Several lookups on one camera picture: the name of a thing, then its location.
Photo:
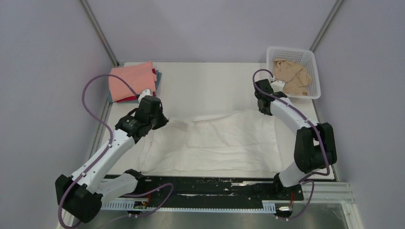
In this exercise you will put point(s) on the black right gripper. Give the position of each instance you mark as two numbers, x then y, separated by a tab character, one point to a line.
265	112

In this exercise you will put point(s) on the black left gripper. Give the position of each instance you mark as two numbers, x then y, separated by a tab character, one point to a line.
164	119

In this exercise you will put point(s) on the white t-shirt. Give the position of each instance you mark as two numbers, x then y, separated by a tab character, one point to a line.
241	141

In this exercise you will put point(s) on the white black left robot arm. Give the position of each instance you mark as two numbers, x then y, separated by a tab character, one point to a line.
82	194

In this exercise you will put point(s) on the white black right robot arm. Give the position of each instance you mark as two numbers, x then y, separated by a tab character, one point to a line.
314	147

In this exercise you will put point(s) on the beige crumpled t-shirt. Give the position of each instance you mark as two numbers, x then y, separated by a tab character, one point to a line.
294	75

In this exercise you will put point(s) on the pink folded t-shirt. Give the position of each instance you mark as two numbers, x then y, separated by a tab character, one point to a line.
139	77

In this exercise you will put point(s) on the white plastic laundry basket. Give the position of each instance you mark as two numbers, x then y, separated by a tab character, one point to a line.
301	56

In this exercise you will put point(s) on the red folded t-shirt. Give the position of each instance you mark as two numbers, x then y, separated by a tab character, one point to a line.
133	99

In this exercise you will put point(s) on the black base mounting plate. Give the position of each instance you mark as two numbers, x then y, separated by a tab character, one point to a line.
165	197

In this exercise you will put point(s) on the aluminium frame rail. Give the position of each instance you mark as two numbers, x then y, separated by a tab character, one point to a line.
250	188

